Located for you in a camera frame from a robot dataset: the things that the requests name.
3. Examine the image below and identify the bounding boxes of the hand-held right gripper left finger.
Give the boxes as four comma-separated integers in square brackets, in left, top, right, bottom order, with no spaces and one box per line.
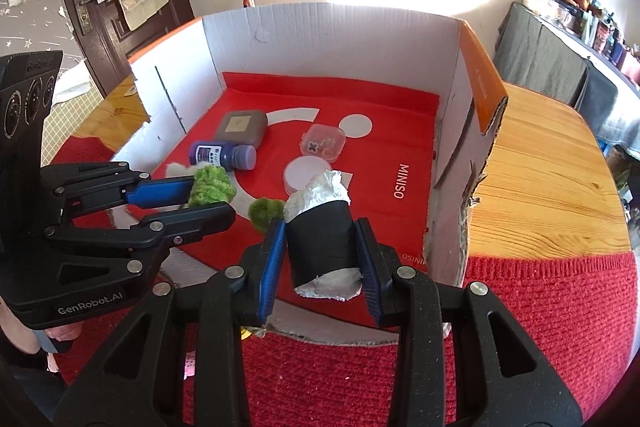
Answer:
[52,222,288,427]

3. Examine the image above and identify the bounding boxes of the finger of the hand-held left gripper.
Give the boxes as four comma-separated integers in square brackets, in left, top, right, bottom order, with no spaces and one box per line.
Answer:
[40,161,197,210]
[42,202,237,253]

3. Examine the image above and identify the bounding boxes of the white cloth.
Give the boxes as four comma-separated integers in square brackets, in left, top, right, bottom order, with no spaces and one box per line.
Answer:
[52,59,96,105]

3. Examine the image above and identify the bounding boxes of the person's left hand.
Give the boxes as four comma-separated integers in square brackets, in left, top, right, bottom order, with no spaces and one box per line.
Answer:
[46,323,83,344]

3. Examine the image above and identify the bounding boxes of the round pink jar white lid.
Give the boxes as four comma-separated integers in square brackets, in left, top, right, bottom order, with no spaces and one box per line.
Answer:
[283,156,337,195]

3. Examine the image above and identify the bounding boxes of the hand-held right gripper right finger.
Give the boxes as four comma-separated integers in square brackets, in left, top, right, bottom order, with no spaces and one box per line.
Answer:
[354,217,585,427]

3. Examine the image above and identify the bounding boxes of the black roll with foil ends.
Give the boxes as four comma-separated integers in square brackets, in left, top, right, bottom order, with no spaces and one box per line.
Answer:
[283,169,366,303]

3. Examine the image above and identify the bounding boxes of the small clear plastic box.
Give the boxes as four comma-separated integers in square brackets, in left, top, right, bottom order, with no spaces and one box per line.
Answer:
[300,123,346,160]

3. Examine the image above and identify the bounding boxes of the beige hanging organizer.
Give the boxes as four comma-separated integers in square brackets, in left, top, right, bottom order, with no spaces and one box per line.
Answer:
[117,0,168,32]

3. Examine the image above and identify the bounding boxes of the person's left forearm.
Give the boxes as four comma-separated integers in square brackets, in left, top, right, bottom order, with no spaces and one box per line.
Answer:
[0,299,51,358]

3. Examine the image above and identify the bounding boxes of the grey earbuds case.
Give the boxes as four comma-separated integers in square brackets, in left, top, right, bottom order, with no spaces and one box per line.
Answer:
[215,109,268,148]

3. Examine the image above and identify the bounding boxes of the metal door handle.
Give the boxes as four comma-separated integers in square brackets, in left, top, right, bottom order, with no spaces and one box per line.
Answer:
[72,0,93,32]

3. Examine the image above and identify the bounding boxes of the row of cosmetics bottles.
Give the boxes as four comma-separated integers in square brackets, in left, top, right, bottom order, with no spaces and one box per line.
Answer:
[520,0,640,88]

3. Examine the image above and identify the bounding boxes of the grey blue tablecloth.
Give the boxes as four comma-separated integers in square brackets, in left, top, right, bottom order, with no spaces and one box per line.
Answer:
[492,2,640,148]

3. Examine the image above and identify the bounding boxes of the purple paint bottle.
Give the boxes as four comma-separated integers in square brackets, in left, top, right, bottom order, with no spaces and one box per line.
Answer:
[189,141,257,172]

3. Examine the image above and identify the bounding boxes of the red knitted mat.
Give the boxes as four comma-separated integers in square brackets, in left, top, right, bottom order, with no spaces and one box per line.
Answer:
[47,134,640,427]

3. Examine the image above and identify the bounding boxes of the orange cardboard box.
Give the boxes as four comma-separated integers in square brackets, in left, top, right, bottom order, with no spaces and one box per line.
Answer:
[112,2,508,348]

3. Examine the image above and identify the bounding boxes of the green fuzzy scrunchie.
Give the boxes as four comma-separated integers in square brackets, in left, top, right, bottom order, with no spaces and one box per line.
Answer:
[248,198,286,235]
[187,164,237,208]

